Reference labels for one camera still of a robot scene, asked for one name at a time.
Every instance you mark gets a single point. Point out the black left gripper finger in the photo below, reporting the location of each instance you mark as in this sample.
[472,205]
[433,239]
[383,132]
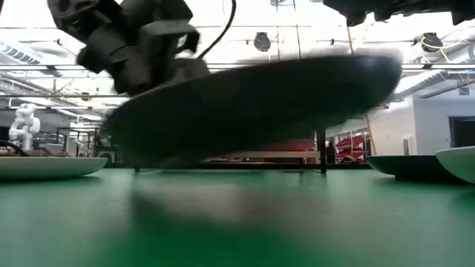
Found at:
[193,70]

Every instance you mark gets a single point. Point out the dark grey plate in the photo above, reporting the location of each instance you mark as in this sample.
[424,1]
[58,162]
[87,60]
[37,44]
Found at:
[252,111]

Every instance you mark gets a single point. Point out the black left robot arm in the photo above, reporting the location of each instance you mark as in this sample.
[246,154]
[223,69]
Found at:
[74,15]

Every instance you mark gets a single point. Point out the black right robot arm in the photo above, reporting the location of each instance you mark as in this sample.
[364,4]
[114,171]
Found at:
[371,7]

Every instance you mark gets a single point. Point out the red object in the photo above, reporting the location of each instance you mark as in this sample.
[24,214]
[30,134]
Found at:
[293,145]
[352,144]

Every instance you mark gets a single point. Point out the white robot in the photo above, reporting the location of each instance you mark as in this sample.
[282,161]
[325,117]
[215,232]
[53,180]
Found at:
[24,126]

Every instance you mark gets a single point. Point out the salmon pink plate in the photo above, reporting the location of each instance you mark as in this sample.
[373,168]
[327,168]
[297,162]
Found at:
[48,167]

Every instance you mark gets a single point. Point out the green table mat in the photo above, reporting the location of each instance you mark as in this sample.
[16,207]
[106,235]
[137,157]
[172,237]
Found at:
[237,222]

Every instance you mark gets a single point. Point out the dark teal plate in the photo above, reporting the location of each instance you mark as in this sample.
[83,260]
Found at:
[404,167]

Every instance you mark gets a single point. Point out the dark doorway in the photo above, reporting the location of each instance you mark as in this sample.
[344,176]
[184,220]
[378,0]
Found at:
[462,133]

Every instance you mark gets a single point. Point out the mint green plate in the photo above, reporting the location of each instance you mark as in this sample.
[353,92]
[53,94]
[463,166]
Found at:
[460,163]

